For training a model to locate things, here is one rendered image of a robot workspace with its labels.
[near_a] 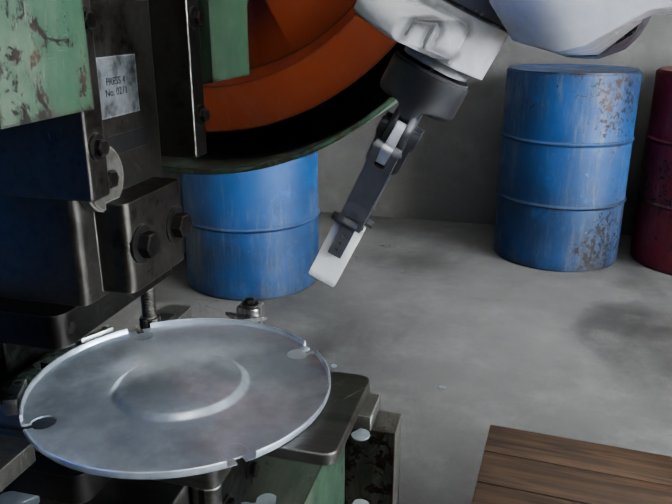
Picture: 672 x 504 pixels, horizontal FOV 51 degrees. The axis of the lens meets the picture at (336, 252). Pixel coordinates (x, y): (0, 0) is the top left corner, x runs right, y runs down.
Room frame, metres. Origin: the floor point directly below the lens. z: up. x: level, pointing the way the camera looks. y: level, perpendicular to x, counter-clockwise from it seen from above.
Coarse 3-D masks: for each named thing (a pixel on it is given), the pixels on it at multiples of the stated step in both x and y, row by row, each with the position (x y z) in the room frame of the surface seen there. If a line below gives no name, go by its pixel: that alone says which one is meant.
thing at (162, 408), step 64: (192, 320) 0.75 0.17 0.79; (64, 384) 0.61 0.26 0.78; (128, 384) 0.60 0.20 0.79; (192, 384) 0.60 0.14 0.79; (256, 384) 0.61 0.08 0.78; (320, 384) 0.61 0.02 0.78; (64, 448) 0.50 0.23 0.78; (128, 448) 0.50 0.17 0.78; (192, 448) 0.50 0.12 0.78; (256, 448) 0.50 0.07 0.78
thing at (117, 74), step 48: (96, 0) 0.60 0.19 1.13; (144, 0) 0.68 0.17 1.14; (96, 48) 0.60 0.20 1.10; (144, 48) 0.67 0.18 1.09; (144, 96) 0.66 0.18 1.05; (144, 144) 0.65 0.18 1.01; (144, 192) 0.60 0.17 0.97; (0, 240) 0.56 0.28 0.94; (48, 240) 0.55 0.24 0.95; (96, 240) 0.57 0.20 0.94; (144, 240) 0.57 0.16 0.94; (0, 288) 0.57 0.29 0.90; (48, 288) 0.55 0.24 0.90; (96, 288) 0.56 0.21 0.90
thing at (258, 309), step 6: (246, 300) 0.77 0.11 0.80; (252, 300) 0.77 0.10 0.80; (240, 306) 0.77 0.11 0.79; (246, 306) 0.77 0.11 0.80; (252, 306) 0.77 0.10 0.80; (258, 306) 0.77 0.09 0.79; (240, 312) 0.76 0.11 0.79; (246, 312) 0.76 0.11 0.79; (252, 312) 0.76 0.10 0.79; (258, 312) 0.76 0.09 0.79
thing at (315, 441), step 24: (336, 384) 0.61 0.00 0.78; (360, 384) 0.61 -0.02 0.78; (336, 408) 0.57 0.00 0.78; (360, 408) 0.58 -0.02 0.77; (312, 432) 0.53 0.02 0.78; (336, 432) 0.53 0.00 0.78; (288, 456) 0.50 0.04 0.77; (312, 456) 0.50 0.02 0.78; (336, 456) 0.50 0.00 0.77; (168, 480) 0.56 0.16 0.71; (192, 480) 0.55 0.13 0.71; (216, 480) 0.55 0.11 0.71; (240, 480) 0.60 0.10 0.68
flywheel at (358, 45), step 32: (256, 0) 0.97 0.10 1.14; (288, 0) 0.96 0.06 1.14; (320, 0) 0.95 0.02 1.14; (352, 0) 0.94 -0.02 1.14; (256, 32) 0.97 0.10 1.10; (288, 32) 0.96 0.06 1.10; (320, 32) 0.95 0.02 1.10; (352, 32) 0.90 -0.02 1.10; (256, 64) 0.97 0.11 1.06; (288, 64) 0.93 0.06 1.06; (320, 64) 0.91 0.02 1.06; (352, 64) 0.90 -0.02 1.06; (384, 64) 0.97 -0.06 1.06; (224, 96) 0.95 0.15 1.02; (256, 96) 0.94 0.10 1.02; (288, 96) 0.92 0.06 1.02; (320, 96) 0.91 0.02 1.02; (224, 128) 0.95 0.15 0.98
